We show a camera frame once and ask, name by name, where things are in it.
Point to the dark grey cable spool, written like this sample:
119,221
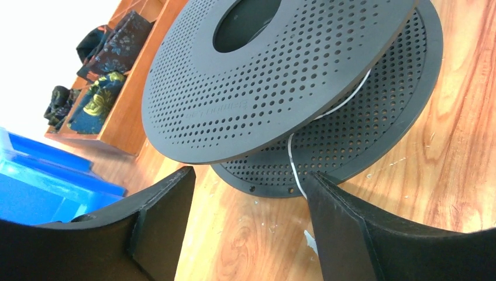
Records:
268,92

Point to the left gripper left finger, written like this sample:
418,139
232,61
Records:
137,238

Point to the rolled tie green pattern back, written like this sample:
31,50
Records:
62,100

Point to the blue plastic bin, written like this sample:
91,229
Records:
42,184

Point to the rolled tie orange pattern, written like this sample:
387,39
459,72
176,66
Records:
92,43

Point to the rolled tie dark floral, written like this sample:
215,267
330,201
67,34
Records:
121,49

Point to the rolled tie yellow green front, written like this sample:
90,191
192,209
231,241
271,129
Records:
95,106

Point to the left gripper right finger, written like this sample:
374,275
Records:
357,240

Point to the wooden compartment tray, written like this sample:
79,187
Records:
122,131

